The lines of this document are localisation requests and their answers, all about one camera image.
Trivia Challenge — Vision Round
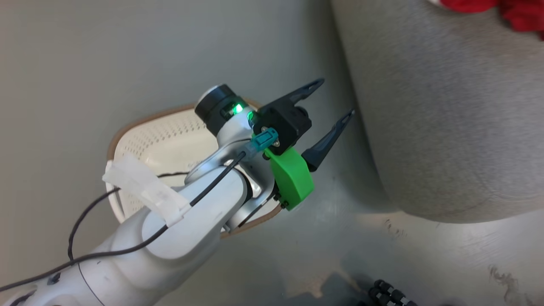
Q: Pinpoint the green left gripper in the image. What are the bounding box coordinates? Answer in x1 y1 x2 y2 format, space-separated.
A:
259 78 355 211

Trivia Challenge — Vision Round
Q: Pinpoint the red and white jersey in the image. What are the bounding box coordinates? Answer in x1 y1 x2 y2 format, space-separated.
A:
427 0 544 41

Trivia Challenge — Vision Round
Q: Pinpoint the grey fabric sofa seat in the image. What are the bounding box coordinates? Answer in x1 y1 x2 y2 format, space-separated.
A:
331 0 544 224

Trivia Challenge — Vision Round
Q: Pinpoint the beige perforated plastic laundry basket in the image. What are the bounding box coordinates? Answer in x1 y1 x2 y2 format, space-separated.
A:
106 100 283 238

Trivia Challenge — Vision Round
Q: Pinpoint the white tape strip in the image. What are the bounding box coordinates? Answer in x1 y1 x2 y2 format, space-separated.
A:
102 155 192 227

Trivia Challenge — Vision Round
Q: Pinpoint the teal cable connector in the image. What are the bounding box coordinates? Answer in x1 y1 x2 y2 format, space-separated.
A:
245 129 280 159

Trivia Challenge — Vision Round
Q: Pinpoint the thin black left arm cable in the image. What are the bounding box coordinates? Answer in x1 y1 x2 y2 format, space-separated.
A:
0 151 248 294

